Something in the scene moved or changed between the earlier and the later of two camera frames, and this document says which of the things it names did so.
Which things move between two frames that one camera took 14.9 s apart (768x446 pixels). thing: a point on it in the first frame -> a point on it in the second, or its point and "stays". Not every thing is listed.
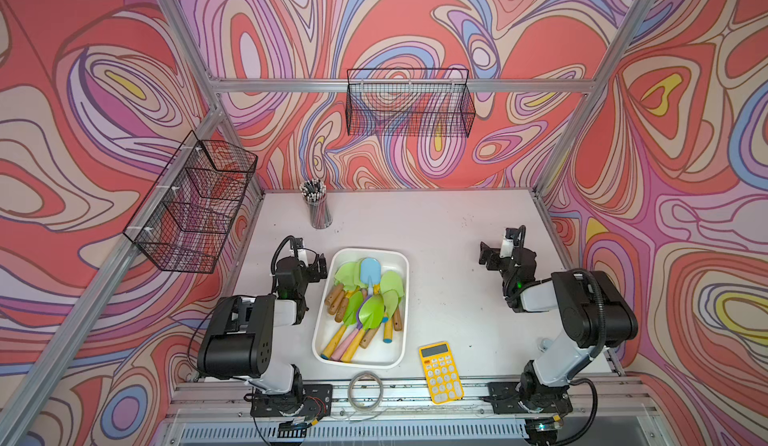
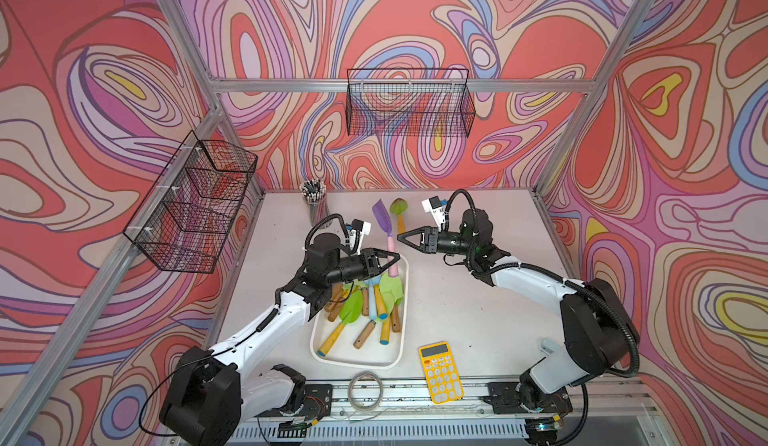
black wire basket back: x=409 y=102 stays
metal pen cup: x=314 y=192 stays
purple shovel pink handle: x=343 y=346 -> x=381 y=213
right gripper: x=493 y=254 -> x=425 y=239
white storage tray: x=377 y=353 stays
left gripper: x=312 y=270 -> x=368 y=265
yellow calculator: x=440 y=371 stays
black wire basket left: x=186 y=216 stays
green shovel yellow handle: x=370 y=316 -> x=399 y=207
